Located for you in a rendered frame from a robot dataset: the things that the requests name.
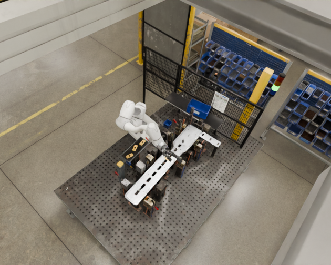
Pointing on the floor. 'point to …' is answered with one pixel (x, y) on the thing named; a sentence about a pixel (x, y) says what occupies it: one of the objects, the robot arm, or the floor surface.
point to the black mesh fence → (192, 92)
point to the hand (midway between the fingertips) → (175, 160)
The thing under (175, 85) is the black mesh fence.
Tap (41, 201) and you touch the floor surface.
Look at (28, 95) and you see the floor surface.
